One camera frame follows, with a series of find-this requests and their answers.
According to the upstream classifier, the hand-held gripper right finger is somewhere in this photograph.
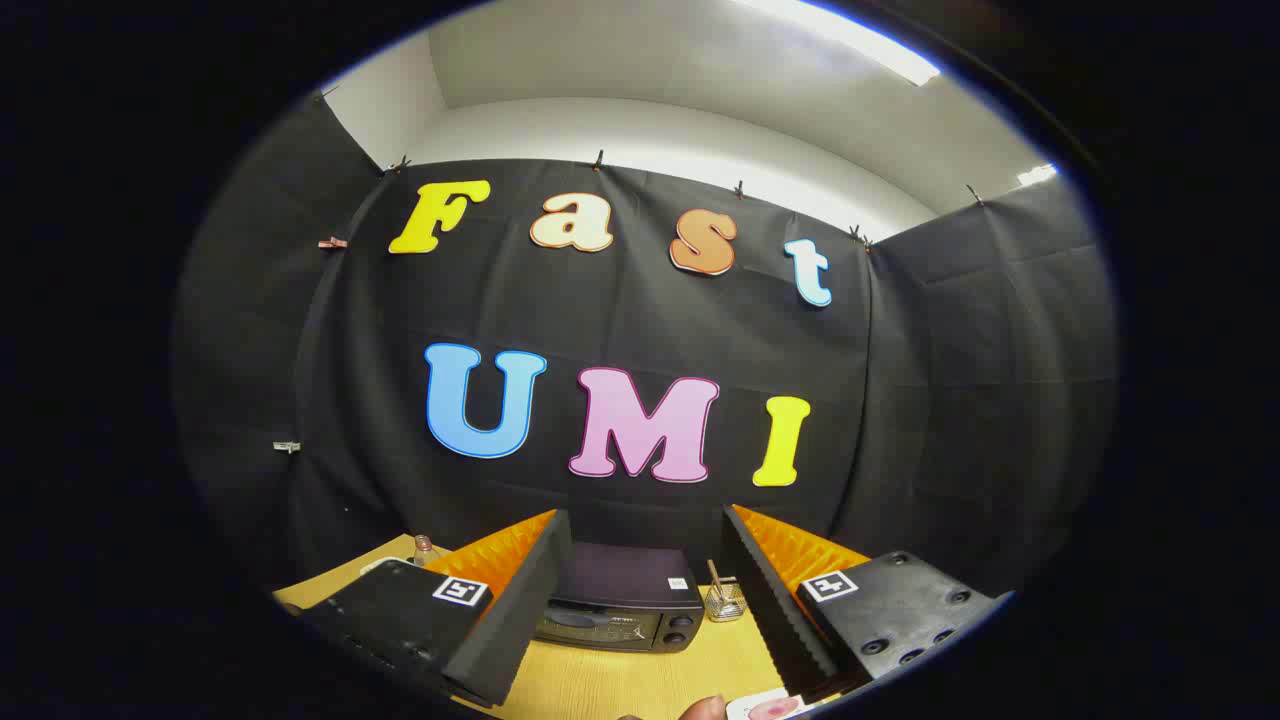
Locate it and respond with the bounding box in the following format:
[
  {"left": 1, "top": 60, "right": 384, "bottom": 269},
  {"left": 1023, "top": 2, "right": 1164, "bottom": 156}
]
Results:
[{"left": 720, "top": 503, "right": 1015, "bottom": 703}]

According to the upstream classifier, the white square plate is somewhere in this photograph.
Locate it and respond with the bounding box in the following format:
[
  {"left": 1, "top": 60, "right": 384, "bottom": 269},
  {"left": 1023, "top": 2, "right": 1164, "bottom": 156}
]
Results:
[{"left": 725, "top": 688, "right": 813, "bottom": 720}]

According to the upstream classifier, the black toaster oven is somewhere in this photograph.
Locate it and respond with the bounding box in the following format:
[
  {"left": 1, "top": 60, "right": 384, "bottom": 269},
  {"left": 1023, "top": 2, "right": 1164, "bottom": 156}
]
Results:
[{"left": 535, "top": 542, "right": 706, "bottom": 654}]

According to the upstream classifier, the metal wire basket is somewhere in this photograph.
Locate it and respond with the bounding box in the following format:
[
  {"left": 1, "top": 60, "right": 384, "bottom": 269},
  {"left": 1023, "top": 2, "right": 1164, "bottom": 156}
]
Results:
[{"left": 705, "top": 575, "right": 749, "bottom": 623}]

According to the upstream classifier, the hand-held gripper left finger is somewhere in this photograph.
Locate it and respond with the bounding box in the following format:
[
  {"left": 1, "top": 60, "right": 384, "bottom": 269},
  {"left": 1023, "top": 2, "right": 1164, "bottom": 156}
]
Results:
[{"left": 298, "top": 508, "right": 574, "bottom": 709}]

